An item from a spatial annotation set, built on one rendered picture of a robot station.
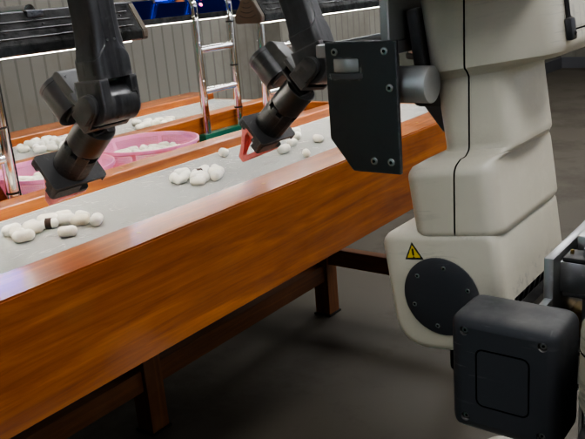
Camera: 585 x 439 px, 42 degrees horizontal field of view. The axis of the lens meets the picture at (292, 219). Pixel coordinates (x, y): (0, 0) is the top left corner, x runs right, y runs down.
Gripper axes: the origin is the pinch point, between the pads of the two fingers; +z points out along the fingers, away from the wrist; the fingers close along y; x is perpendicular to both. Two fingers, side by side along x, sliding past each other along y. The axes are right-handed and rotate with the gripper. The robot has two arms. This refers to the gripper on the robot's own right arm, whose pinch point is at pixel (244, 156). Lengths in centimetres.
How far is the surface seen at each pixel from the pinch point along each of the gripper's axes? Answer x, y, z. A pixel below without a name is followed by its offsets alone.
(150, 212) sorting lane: -1.2, 15.7, 12.9
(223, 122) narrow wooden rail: -38, -67, 54
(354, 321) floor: 34, -95, 83
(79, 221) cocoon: -5.4, 27.3, 16.4
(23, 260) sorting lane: -0.8, 43.0, 13.0
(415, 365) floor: 56, -77, 59
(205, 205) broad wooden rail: 6.0, 14.9, 1.1
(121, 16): -34.9, 5.8, -1.4
